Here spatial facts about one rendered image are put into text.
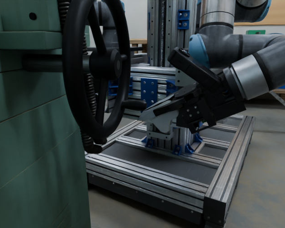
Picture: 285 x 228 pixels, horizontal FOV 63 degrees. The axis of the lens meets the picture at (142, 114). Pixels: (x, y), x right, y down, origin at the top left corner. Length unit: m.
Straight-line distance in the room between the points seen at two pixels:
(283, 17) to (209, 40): 3.36
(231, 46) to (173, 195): 0.77
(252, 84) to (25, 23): 0.41
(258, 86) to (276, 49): 0.07
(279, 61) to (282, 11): 3.44
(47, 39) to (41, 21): 0.03
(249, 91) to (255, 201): 1.12
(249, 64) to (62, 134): 0.49
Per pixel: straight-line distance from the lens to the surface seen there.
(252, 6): 1.00
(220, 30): 0.55
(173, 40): 1.19
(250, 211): 1.43
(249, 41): 0.54
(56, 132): 0.65
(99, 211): 1.33
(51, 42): 0.46
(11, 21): 0.50
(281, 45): 0.47
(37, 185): 0.62
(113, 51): 0.45
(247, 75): 0.44
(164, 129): 0.49
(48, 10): 0.46
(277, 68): 0.45
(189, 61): 0.45
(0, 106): 0.50
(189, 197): 1.10
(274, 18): 3.85
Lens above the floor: 0.86
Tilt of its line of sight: 18 degrees down
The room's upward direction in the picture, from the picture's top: straight up
